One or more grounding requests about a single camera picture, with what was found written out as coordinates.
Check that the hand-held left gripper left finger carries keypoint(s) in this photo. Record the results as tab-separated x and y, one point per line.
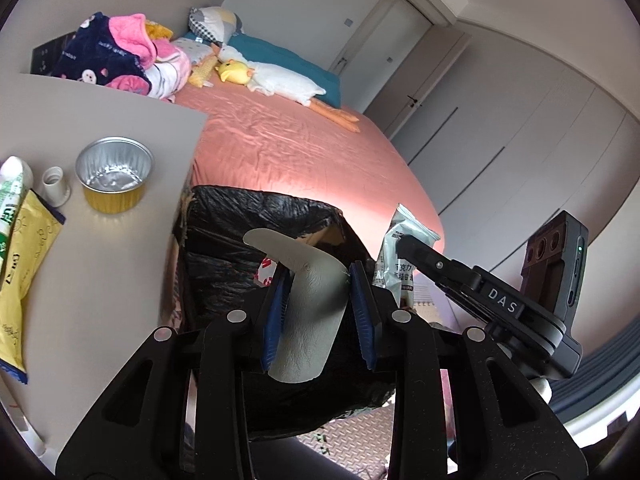
272	320

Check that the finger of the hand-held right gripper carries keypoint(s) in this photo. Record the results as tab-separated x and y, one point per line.
435	262

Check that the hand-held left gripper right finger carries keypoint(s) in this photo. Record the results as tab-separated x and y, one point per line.
362	310

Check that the white snack packet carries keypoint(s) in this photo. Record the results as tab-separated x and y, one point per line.
395	270

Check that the cardboard bin with black bag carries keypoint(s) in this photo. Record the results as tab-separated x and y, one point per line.
225	260

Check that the foil cup with yellow side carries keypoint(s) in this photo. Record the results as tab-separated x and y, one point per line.
112	195

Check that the yellow packet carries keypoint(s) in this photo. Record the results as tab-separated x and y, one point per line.
25	270

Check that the small white plastic cup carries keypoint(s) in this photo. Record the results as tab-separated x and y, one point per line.
55	187

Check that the white green tube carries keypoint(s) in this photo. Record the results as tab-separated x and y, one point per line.
10	195

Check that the foam floor mat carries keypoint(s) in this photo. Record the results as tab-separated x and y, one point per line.
350	440

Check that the grey wardrobe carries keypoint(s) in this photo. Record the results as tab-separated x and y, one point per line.
525	150

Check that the bed with pink sheet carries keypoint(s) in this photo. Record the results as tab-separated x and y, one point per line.
300	160

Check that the white goose plush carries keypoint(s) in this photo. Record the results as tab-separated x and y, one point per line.
285	80

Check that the white room door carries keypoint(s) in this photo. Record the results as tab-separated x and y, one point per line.
385	30

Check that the yellow duck plush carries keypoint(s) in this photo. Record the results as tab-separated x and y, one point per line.
234	71

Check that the yellow long plush toy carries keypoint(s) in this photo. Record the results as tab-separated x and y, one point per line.
202	72

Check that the small pale pillow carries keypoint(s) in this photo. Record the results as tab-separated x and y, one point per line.
192	49

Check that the checkered patchwork pillow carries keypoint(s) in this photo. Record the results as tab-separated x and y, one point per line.
212	22

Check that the yellow cloth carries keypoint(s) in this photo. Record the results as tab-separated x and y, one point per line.
159	30

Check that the pink quilted cloth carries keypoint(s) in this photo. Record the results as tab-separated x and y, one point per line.
135	35

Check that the navy printed blanket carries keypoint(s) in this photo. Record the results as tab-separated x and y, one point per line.
90	50

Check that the black wall socket panel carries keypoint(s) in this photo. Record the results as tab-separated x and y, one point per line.
50	52

